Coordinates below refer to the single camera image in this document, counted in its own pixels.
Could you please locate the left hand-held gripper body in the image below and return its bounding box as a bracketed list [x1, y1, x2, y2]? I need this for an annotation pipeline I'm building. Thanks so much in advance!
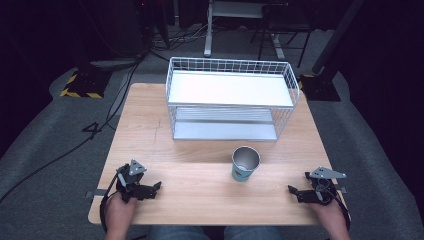
[115, 159, 158, 204]

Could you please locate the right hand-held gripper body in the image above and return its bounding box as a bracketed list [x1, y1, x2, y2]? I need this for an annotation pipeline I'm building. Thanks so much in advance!
[296, 166, 347, 205]

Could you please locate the teal metal cup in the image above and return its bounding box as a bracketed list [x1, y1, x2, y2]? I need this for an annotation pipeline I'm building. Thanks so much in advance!
[231, 145, 262, 183]

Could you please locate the white wire shelf rack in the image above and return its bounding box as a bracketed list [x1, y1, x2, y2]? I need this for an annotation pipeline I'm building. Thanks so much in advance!
[165, 56, 301, 142]

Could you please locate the person's right hand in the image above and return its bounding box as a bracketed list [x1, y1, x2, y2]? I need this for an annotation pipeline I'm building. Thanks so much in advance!
[311, 196, 350, 232]

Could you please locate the person's left hand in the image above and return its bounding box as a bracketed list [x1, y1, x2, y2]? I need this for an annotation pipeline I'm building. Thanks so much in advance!
[105, 191, 139, 232]

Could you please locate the person's left leg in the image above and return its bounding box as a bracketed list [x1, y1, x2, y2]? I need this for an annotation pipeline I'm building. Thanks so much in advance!
[147, 225, 212, 240]

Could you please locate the person's leg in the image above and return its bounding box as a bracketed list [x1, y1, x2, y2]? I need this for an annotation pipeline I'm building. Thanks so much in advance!
[147, 225, 212, 240]
[223, 225, 285, 240]

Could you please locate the person's right leg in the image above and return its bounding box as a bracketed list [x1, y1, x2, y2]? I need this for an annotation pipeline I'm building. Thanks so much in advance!
[223, 225, 285, 240]

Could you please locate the black stand base hazard tape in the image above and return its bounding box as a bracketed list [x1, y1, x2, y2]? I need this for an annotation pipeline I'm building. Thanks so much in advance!
[59, 68, 113, 100]
[297, 73, 342, 103]

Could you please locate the dark slanted stand pole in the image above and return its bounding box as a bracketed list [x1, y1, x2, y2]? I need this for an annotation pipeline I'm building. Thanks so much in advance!
[311, 0, 367, 75]

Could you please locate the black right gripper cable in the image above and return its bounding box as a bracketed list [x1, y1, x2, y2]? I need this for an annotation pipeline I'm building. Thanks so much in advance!
[331, 194, 352, 233]

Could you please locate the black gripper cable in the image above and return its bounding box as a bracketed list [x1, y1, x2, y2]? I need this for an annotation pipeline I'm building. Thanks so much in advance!
[331, 194, 352, 233]
[99, 171, 122, 234]

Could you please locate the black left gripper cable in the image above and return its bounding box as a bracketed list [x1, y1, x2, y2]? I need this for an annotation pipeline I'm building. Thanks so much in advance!
[99, 171, 122, 234]

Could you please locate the long black floor cable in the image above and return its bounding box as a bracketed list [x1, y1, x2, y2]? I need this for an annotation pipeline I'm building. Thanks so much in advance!
[0, 58, 143, 204]

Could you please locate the tangle of floor cables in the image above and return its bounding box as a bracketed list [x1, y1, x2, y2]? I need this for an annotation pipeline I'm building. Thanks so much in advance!
[148, 21, 218, 54]

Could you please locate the black metal chair frame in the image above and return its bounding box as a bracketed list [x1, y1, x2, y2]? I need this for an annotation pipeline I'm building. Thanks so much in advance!
[249, 2, 315, 69]

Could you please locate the white desk frame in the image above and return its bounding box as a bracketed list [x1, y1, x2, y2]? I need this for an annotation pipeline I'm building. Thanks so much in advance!
[203, 0, 288, 61]

